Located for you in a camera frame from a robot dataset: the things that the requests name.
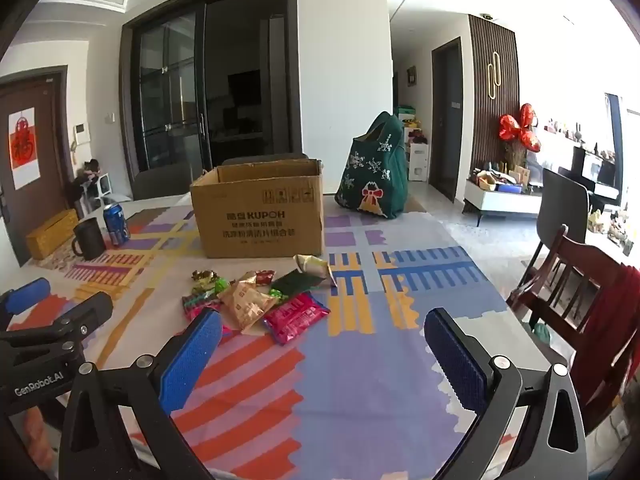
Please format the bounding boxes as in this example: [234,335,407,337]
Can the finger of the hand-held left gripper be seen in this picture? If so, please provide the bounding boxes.
[0,291,115,361]
[0,278,52,333]

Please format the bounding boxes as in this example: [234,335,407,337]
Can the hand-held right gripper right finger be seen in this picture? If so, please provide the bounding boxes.
[423,308,589,480]

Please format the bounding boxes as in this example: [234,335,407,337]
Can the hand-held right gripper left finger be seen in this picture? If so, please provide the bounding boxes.
[60,308,224,480]

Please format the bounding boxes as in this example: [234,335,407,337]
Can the brown cardboard box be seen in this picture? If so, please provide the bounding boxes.
[190,159,325,259]

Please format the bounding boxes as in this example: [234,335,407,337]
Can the maroon striped snack packet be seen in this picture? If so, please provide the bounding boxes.
[182,292,224,322]

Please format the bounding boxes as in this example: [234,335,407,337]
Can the yellow woven box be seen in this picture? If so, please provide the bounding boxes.
[26,208,80,261]

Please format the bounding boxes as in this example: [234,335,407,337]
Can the black mug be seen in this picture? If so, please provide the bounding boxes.
[71,218,107,261]

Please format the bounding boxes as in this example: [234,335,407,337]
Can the tan snack packet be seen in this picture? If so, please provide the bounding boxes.
[220,282,279,334]

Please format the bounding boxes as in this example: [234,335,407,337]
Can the blue drink can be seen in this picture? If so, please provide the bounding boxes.
[103,203,131,247]

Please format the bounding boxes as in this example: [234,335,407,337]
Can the colourful printed tablecloth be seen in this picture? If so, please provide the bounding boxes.
[0,195,551,480]

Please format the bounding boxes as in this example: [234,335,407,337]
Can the pink snack packet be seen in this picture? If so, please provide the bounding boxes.
[263,292,331,345]

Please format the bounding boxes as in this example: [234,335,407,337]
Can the white stool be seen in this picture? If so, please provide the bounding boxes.
[80,172,112,211]

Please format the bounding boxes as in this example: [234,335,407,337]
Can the dark green snack packet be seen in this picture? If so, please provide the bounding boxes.
[270,268,321,297]

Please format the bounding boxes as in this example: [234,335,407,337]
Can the brown entry door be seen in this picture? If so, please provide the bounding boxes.
[0,65,81,267]

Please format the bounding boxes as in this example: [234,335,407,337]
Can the red and white door poster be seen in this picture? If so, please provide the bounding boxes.
[8,107,42,191]

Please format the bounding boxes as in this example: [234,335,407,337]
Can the grey dining chair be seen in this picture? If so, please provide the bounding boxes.
[132,164,209,201]
[221,152,309,167]
[536,167,590,261]

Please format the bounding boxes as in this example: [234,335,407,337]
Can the cream snack packet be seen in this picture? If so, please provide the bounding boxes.
[293,254,339,286]

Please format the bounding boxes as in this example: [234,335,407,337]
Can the dark wooden chair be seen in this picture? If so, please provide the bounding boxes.
[506,225,640,436]

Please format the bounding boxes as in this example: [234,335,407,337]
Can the red garment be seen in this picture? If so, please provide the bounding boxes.
[570,262,640,401]

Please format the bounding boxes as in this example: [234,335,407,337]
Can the white low cabinet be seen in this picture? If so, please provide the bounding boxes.
[462,177,546,227]

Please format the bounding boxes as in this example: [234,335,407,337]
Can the white hallway shelf unit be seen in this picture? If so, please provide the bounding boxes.
[404,127,431,182]

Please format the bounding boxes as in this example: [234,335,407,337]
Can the green knitted tote bag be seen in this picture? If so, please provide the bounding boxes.
[334,111,409,220]

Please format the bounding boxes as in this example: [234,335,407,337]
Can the dark glass sliding door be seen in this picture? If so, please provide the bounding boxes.
[121,0,301,201]

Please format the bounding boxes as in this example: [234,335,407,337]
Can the dark hallway door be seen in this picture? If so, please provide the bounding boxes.
[431,36,466,204]

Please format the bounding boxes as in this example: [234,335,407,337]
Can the black screen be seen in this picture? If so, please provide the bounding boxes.
[572,147,619,196]

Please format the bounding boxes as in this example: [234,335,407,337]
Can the red foil balloons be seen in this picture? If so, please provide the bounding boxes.
[499,103,542,154]

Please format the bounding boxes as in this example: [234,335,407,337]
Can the gold wall ornament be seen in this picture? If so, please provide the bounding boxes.
[487,51,504,101]

